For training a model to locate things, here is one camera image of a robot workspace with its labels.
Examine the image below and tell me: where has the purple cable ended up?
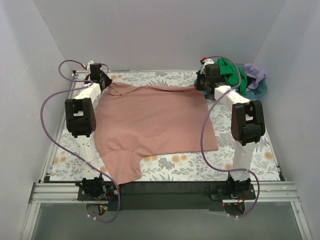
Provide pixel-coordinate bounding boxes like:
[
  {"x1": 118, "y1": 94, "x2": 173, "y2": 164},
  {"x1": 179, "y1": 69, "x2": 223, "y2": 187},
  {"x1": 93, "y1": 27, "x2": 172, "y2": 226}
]
[
  {"x1": 40, "y1": 59, "x2": 122, "y2": 223},
  {"x1": 199, "y1": 56, "x2": 260, "y2": 218}
]

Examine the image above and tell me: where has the teal plastic basket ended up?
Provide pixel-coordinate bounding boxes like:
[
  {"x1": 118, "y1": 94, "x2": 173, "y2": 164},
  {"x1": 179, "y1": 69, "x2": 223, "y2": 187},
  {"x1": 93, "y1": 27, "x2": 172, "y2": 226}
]
[{"x1": 199, "y1": 63, "x2": 268, "y2": 101}]

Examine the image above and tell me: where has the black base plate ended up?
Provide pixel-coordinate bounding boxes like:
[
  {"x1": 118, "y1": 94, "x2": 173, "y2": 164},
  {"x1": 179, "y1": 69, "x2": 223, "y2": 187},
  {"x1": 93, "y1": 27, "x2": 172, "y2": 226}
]
[{"x1": 75, "y1": 180, "x2": 256, "y2": 211}]

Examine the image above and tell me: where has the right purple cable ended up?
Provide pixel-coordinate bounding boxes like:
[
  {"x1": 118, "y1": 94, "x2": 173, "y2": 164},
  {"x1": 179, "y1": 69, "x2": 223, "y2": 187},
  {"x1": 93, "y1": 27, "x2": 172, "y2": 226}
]
[{"x1": 199, "y1": 56, "x2": 260, "y2": 218}]

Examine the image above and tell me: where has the aluminium frame rail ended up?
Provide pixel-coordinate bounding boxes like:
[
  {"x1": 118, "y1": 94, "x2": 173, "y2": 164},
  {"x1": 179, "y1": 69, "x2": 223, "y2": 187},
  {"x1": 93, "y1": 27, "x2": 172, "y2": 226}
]
[{"x1": 29, "y1": 181, "x2": 301, "y2": 203}]

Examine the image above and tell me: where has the green t shirt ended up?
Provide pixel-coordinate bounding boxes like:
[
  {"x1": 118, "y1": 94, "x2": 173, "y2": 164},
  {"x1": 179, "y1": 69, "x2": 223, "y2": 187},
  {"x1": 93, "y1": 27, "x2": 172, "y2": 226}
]
[{"x1": 214, "y1": 58, "x2": 248, "y2": 96}]

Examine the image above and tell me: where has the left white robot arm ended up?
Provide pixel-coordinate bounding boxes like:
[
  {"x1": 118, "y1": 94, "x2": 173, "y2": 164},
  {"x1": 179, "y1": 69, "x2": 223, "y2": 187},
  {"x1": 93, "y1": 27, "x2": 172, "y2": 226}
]
[{"x1": 65, "y1": 60, "x2": 112, "y2": 200}]

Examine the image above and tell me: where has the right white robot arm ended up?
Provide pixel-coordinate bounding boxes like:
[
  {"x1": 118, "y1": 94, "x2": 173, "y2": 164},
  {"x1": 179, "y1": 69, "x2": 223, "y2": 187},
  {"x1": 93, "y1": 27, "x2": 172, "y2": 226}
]
[{"x1": 194, "y1": 59, "x2": 266, "y2": 200}]

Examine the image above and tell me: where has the teal t shirt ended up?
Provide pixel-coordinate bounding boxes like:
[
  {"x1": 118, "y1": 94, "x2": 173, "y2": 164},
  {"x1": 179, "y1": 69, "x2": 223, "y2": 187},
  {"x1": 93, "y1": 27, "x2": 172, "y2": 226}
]
[{"x1": 203, "y1": 91, "x2": 214, "y2": 100}]

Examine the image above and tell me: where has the pink printed t shirt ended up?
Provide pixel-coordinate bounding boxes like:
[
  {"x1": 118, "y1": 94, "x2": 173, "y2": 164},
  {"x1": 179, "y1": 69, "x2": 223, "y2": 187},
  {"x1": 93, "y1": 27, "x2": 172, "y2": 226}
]
[{"x1": 94, "y1": 82, "x2": 218, "y2": 184}]

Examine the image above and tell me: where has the lavender t shirt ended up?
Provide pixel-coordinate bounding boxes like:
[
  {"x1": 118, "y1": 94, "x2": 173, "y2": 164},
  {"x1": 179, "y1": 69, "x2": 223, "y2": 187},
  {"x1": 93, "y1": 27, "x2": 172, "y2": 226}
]
[{"x1": 241, "y1": 63, "x2": 266, "y2": 92}]

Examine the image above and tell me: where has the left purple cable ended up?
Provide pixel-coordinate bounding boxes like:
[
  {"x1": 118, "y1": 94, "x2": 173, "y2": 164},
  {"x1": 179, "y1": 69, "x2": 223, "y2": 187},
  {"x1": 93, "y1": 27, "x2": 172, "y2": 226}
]
[{"x1": 40, "y1": 59, "x2": 122, "y2": 223}]

